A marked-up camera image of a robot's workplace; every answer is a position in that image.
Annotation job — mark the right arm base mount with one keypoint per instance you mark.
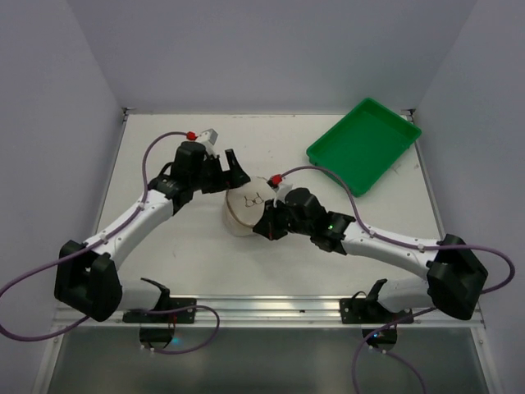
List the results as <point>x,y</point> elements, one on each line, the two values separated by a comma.
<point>364,308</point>

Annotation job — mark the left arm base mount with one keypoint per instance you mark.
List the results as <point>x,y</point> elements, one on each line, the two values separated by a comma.
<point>157,328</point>

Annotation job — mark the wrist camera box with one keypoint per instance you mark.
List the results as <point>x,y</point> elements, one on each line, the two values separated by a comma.
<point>208,139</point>
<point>280,187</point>

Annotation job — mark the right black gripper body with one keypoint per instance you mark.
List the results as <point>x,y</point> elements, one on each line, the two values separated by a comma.
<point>273,219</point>

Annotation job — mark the green plastic tray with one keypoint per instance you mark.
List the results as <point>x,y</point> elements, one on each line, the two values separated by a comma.
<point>363,145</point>

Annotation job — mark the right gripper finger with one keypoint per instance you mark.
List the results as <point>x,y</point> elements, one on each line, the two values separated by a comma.
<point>272,208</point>
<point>265,228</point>

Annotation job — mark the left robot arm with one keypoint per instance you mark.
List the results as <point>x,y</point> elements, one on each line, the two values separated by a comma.
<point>87,278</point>

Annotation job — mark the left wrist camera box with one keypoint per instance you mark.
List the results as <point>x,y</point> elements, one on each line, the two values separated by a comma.
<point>208,139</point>

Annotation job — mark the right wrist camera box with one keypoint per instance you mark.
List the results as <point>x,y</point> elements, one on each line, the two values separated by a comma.
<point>280,187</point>

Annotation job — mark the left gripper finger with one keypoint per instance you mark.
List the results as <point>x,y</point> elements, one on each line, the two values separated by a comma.
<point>235,176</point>
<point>213,187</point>

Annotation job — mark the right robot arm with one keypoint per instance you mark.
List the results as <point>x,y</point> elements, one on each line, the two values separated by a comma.
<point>446,274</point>

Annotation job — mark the aluminium front rail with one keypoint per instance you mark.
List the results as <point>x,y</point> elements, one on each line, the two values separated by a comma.
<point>275,311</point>

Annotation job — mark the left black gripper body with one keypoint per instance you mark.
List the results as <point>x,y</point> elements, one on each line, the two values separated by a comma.
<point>219,176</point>

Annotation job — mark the white mesh laundry bag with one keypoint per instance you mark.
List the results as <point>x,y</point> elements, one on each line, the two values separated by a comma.
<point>243,207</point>

